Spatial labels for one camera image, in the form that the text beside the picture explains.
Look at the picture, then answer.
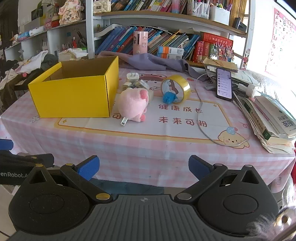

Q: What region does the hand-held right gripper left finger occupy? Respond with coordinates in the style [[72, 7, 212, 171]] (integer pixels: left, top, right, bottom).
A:
[[22, 155, 114, 205]]

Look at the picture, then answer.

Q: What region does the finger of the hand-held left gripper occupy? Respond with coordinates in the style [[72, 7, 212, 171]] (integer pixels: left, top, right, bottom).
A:
[[0, 138, 14, 151], [0, 151, 55, 168]]

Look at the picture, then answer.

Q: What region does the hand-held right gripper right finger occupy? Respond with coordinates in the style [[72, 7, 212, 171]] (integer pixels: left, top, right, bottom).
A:
[[174, 155, 270, 205]]

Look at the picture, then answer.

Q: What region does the yellow cardboard box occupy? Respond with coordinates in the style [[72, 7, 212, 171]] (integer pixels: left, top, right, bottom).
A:
[[28, 56, 119, 118]]

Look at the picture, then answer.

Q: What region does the pink plush pig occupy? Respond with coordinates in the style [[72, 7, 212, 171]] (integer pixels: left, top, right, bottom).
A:
[[112, 89, 149, 127]]

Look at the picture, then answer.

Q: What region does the yellow tape roll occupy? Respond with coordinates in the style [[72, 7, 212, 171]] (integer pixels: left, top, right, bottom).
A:
[[160, 75, 191, 103]]

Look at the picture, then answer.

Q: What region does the white charger with printed label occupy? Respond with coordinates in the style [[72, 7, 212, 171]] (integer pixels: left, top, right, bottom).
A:
[[135, 79, 149, 90]]

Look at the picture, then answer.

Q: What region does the white wall charger with prongs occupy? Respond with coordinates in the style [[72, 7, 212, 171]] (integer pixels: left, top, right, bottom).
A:
[[126, 72, 138, 84]]

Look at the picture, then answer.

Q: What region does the olive brown garment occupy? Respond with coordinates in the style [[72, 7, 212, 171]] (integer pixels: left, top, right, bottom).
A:
[[0, 76, 30, 112]]

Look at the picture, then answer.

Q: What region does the black smartphone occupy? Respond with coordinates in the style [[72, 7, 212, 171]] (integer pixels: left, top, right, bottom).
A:
[[216, 68, 233, 100]]

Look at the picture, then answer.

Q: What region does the white printed shirt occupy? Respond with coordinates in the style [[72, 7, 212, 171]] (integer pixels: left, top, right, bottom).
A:
[[20, 50, 49, 73]]

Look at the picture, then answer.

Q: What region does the stack of papers and books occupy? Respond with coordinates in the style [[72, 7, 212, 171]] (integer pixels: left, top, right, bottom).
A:
[[233, 91, 296, 154]]

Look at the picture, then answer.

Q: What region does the white plug adapter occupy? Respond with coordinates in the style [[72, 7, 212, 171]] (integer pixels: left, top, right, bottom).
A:
[[238, 83, 257, 98]]

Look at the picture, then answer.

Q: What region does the dark grey garment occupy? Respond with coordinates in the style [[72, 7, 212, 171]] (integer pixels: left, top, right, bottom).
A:
[[42, 54, 61, 70]]

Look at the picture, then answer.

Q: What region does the orange and white box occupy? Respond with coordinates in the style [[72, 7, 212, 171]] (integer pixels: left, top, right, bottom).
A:
[[158, 46, 184, 55], [157, 53, 184, 60]]

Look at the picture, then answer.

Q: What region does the colourful figure stand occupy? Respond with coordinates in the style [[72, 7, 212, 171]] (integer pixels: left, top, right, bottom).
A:
[[211, 43, 234, 63]]

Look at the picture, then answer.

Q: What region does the row of red books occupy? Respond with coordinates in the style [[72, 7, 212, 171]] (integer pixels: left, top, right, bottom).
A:
[[192, 32, 234, 63]]

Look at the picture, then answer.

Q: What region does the purple cloth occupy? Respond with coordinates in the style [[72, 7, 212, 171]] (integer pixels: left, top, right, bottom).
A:
[[97, 51, 208, 81]]

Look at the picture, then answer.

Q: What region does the white wipes pack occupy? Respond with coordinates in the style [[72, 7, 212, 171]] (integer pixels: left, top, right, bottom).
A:
[[29, 25, 45, 36]]

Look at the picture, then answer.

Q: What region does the row of blue books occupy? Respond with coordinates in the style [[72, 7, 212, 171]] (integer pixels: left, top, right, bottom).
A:
[[95, 26, 201, 55]]

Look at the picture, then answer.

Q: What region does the open white book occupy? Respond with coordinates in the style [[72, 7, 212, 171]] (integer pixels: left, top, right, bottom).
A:
[[94, 23, 125, 37]]

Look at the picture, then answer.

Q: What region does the white bookshelf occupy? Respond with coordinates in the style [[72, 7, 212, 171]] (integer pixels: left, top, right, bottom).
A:
[[0, 0, 255, 70]]

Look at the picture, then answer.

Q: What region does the pink pig doll with sign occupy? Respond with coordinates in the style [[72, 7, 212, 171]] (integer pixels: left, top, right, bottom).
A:
[[58, 0, 82, 25]]

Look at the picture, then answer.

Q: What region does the dried flower plant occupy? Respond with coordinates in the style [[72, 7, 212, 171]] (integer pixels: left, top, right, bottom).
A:
[[35, 0, 59, 14]]

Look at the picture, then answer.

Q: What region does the small black box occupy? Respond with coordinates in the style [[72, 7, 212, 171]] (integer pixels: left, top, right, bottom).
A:
[[232, 17, 247, 32]]

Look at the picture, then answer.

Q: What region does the white pen holder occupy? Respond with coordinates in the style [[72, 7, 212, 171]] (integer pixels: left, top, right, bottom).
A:
[[208, 5, 230, 26]]

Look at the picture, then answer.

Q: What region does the clear pen holder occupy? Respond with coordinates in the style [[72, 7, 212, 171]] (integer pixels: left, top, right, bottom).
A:
[[192, 0, 210, 19]]

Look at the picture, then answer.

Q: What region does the bundle of yellow sticks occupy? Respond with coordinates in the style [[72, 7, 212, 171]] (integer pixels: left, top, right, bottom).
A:
[[231, 0, 248, 20]]

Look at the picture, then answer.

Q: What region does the cream quilted handbag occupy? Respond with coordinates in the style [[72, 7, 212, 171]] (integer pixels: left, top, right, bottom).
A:
[[94, 0, 111, 12]]

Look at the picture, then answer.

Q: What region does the row of colourful shelf books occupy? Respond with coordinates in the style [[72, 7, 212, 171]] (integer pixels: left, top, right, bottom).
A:
[[111, 0, 192, 15]]

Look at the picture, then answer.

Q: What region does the white cable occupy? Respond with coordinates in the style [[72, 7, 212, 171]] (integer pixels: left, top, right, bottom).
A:
[[195, 73, 251, 147]]

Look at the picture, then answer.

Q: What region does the black picture frame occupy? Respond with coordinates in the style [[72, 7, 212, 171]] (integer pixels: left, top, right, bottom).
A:
[[30, 7, 44, 22]]

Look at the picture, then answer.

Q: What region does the alphabet wall poster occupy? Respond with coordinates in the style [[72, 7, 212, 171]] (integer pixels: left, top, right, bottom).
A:
[[266, 8, 296, 75]]

